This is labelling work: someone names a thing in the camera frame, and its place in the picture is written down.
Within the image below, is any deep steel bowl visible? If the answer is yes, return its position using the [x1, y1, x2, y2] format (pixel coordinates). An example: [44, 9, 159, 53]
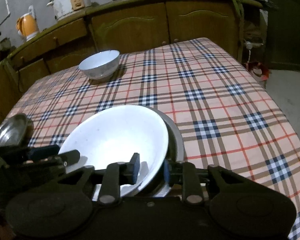
[141, 107, 185, 197]

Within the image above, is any small steel dish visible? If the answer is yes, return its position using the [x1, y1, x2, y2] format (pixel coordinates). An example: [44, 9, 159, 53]
[0, 113, 34, 147]

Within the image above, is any white shallow bowl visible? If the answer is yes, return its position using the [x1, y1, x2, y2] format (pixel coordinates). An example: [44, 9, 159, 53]
[60, 105, 168, 197]

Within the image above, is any white bowl bluish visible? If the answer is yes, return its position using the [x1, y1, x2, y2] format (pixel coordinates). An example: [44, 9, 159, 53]
[78, 50, 120, 80]

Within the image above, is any plaid tablecloth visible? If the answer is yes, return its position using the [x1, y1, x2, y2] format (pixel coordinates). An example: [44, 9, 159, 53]
[10, 38, 300, 239]

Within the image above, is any red object on floor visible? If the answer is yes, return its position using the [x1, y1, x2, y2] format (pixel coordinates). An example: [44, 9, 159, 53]
[245, 61, 269, 82]

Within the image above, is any orange electric kettle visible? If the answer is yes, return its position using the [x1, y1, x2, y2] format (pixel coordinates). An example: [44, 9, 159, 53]
[15, 5, 40, 41]

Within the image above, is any brown wooden cabinet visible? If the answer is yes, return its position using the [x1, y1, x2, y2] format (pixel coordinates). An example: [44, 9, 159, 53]
[0, 0, 262, 124]

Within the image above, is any dark door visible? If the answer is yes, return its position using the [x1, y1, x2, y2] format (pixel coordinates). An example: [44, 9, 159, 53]
[266, 0, 300, 72]

